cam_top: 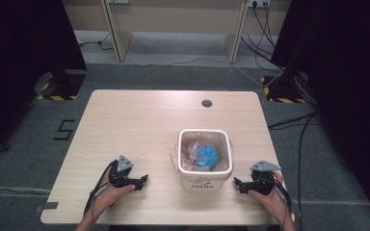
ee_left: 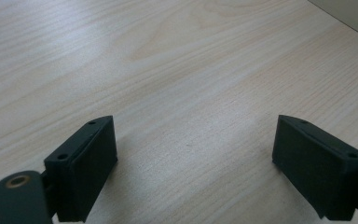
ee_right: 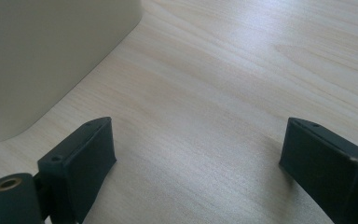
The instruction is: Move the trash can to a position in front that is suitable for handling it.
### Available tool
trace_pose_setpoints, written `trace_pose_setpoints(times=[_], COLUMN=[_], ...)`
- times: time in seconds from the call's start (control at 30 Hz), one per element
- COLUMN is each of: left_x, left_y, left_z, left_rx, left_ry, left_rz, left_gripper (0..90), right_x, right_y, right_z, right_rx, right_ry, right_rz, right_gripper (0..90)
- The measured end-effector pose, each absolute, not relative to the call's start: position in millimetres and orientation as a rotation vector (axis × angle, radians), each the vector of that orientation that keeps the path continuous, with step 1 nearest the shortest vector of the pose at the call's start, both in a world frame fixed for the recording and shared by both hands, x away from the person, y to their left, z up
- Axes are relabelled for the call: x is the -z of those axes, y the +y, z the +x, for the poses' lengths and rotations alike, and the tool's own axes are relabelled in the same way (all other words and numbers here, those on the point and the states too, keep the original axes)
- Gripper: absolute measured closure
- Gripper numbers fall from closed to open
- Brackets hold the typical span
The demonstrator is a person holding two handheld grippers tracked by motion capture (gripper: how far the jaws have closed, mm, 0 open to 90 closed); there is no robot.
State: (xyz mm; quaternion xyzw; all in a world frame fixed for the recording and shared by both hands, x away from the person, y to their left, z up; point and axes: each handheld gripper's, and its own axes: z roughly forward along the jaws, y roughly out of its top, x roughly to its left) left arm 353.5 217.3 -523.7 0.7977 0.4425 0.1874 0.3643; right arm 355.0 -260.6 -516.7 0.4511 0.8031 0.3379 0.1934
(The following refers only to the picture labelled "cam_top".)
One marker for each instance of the light wooden desk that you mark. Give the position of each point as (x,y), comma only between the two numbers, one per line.
(122,41)

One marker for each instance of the blue crumpled wrapper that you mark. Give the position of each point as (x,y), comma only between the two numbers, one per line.
(207,154)

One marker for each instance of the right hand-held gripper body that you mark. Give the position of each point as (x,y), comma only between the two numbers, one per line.
(260,178)

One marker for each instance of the black stand base striped tape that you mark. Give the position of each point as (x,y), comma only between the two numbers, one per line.
(66,86)
(282,91)

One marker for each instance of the white wall socket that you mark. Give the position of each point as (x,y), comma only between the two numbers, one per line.
(258,2)

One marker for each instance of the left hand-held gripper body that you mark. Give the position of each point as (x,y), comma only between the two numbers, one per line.
(118,178)

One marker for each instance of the person's left hand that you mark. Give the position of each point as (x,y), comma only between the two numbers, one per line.
(107,195)

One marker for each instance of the black curtain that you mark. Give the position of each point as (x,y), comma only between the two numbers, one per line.
(19,48)
(350,64)

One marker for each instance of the cream plastic trash bin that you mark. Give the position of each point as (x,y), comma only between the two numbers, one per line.
(202,183)

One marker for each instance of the person's right hand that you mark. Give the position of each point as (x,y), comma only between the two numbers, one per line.
(276,202)

